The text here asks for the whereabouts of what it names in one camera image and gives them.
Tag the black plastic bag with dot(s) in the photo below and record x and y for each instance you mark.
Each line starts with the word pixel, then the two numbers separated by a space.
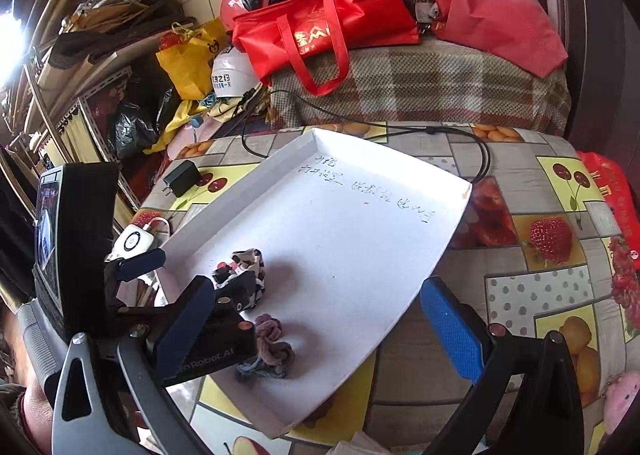
pixel 130 130

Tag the pink plush keychain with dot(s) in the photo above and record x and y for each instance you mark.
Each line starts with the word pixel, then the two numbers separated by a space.
pixel 618 397

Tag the black power adapter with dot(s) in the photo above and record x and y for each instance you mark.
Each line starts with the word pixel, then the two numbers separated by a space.
pixel 182 178

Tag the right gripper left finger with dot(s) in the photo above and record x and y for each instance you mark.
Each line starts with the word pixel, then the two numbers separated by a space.
pixel 179 325

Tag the dull red fabric bag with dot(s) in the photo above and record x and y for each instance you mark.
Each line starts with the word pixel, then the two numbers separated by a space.
pixel 518 31

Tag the red gift bag by door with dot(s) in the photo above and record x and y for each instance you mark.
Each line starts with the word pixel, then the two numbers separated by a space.
pixel 615 189

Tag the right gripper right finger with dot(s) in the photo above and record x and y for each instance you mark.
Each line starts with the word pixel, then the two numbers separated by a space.
pixel 458 328

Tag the white power bank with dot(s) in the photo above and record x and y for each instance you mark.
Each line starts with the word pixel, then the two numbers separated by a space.
pixel 133 241

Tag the person's left hand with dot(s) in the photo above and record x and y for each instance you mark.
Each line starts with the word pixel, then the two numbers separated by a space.
pixel 26 414

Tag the bright red tote bag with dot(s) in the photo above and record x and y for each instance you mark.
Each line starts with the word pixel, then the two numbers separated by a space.
pixel 288 33

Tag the fruit pattern tablecloth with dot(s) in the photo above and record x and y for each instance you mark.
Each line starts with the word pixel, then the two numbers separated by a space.
pixel 536 251

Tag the plaid blanket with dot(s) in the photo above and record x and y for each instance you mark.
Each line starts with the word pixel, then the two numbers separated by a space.
pixel 435 82

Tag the dark wooden door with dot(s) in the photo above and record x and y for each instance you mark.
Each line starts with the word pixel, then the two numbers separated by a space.
pixel 602 41

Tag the metal storage shelf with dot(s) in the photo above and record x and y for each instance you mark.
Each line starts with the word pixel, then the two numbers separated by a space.
pixel 84 76

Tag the blue knotted rope toy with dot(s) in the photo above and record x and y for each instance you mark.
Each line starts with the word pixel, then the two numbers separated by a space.
pixel 274 356

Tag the yellow plastic bag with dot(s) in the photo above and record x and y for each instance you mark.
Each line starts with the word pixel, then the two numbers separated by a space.
pixel 187 55

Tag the white shallow cardboard box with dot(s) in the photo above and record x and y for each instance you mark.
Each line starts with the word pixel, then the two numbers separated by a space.
pixel 348 230

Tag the white helmet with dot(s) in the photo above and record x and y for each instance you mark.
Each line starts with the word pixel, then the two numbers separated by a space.
pixel 232 74

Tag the black white patterned cloth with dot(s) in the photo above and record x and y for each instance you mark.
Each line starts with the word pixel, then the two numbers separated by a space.
pixel 242 280

